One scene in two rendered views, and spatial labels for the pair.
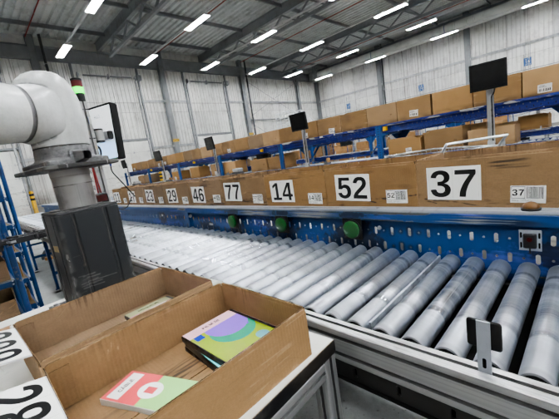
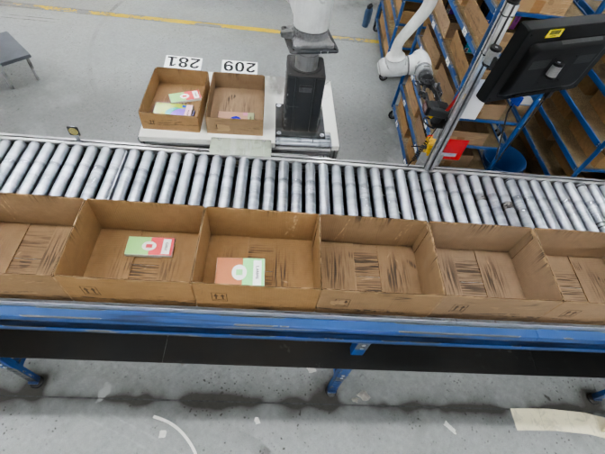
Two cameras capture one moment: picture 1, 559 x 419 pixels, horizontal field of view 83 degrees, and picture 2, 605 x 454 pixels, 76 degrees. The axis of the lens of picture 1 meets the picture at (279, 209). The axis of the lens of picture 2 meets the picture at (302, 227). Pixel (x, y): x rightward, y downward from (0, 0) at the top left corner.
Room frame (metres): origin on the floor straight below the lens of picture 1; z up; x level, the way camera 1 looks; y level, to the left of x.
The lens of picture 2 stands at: (2.11, -0.65, 2.10)
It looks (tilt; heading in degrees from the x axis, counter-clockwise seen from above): 54 degrees down; 127
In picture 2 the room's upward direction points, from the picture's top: 10 degrees clockwise
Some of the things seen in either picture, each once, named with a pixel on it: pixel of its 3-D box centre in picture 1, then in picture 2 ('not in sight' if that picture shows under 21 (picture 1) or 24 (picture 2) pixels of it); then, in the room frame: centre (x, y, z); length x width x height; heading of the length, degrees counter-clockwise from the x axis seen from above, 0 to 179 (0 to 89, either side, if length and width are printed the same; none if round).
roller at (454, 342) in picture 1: (479, 303); (75, 187); (0.70, -0.44, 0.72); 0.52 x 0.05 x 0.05; 134
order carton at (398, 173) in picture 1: (383, 180); (140, 252); (1.33, -0.45, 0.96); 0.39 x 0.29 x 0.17; 44
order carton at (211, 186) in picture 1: (222, 189); (481, 271); (2.17, 0.36, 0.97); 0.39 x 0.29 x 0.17; 44
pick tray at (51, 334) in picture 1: (121, 318); (237, 103); (0.75, 0.43, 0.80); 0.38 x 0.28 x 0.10; 136
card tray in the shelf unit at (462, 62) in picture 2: not in sight; (484, 59); (1.49, 1.62, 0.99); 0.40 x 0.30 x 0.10; 131
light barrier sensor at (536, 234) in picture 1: (529, 242); not in sight; (0.82, -0.66, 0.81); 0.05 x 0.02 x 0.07; 44
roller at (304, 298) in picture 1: (341, 276); (166, 194); (0.98, -0.17, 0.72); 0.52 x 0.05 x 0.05; 134
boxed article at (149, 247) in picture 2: not in sight; (150, 247); (1.29, -0.41, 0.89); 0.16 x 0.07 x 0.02; 46
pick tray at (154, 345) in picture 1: (186, 359); (176, 98); (0.53, 0.21, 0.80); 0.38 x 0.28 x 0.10; 135
